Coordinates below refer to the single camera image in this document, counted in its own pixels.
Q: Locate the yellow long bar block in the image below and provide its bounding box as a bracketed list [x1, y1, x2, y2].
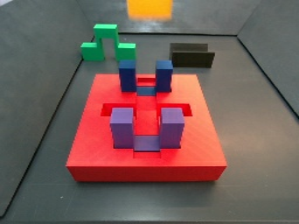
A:
[126, 0, 174, 20]

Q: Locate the red slotted board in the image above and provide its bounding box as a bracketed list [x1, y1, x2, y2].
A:
[67, 74, 227, 182]

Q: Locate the purple U-shaped block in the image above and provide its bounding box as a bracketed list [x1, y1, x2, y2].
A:
[110, 108, 185, 152]

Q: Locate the blue U-shaped block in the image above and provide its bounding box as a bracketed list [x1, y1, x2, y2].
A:
[119, 60, 174, 93]

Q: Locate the green arch-shaped block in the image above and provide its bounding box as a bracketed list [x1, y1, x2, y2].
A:
[80, 24, 136, 61]

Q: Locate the black angled bracket holder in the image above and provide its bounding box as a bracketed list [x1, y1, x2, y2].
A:
[170, 43, 215, 68]

